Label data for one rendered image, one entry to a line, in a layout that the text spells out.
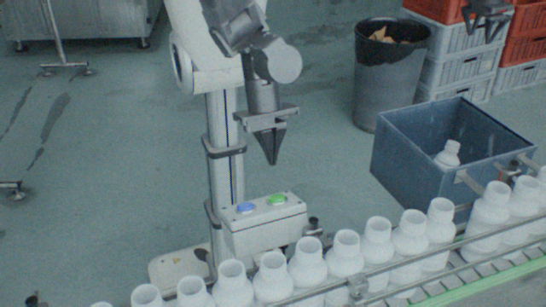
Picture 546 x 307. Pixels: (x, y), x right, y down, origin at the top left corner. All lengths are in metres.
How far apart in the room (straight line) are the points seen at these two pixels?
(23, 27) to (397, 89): 3.10
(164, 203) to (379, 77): 1.42
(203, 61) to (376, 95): 1.98
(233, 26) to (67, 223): 2.01
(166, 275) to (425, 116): 1.09
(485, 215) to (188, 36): 0.70
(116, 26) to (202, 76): 3.26
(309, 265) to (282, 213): 0.15
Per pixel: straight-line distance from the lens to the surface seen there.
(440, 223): 0.83
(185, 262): 1.94
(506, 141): 1.55
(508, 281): 1.02
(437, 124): 1.65
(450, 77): 3.34
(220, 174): 1.35
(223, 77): 1.16
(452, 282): 0.94
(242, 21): 0.77
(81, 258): 2.44
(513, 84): 4.00
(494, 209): 0.91
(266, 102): 0.79
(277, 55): 0.72
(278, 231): 0.85
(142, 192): 2.72
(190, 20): 1.09
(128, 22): 4.34
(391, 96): 3.00
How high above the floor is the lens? 1.68
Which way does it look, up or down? 35 degrees down
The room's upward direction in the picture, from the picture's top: straight up
